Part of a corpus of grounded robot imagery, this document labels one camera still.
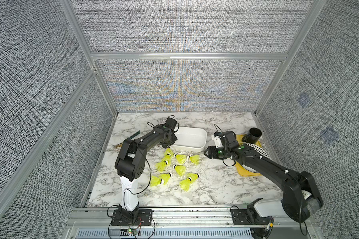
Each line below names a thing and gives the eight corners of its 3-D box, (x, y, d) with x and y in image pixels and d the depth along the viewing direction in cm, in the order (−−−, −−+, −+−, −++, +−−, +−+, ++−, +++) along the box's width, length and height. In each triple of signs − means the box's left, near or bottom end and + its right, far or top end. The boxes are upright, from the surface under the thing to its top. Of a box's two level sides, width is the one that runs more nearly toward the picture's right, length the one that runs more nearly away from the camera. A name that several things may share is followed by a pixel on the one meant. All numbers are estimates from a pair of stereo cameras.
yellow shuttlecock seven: (184, 192, 83) (184, 190, 81) (179, 183, 87) (179, 181, 84) (195, 186, 85) (195, 184, 83) (190, 178, 89) (190, 175, 86)
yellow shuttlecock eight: (150, 186, 84) (150, 185, 82) (152, 177, 88) (151, 175, 86) (163, 186, 84) (163, 185, 82) (164, 177, 88) (163, 175, 86)
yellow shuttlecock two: (180, 165, 93) (180, 163, 91) (174, 156, 97) (174, 154, 95) (188, 160, 95) (188, 159, 93) (181, 151, 99) (181, 150, 97)
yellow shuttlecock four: (153, 168, 92) (153, 166, 90) (160, 158, 96) (160, 156, 94) (161, 173, 90) (161, 171, 88) (168, 163, 94) (168, 161, 92)
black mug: (239, 142, 105) (245, 134, 96) (247, 134, 109) (252, 125, 101) (250, 149, 101) (256, 141, 93) (257, 140, 106) (263, 132, 97)
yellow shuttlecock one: (186, 164, 94) (187, 162, 91) (186, 157, 97) (186, 155, 94) (199, 164, 94) (200, 162, 91) (198, 157, 97) (199, 155, 94)
